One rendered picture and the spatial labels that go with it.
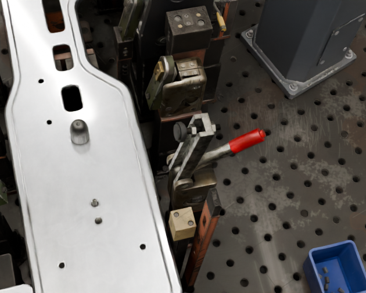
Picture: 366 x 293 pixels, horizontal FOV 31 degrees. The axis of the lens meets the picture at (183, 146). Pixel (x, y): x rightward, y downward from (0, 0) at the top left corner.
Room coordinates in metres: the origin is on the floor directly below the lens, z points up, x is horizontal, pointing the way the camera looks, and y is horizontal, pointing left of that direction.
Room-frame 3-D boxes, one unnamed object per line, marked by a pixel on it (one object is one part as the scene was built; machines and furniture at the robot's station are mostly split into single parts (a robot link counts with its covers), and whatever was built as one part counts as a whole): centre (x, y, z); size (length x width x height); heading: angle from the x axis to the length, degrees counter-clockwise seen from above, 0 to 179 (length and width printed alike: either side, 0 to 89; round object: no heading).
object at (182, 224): (0.33, -0.02, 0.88); 0.04 x 0.04 x 0.36; 23
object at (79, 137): (0.47, 0.18, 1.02); 0.03 x 0.03 x 0.07
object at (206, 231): (0.33, -0.06, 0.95); 0.03 x 0.01 x 0.50; 23
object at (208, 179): (0.42, -0.02, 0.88); 0.07 x 0.06 x 0.35; 113
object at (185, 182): (0.39, -0.01, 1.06); 0.03 x 0.01 x 0.03; 113
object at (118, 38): (0.70, 0.15, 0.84); 0.04 x 0.03 x 0.29; 23
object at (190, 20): (0.66, 0.03, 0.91); 0.07 x 0.05 x 0.42; 113
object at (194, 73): (0.59, 0.02, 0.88); 0.11 x 0.09 x 0.37; 113
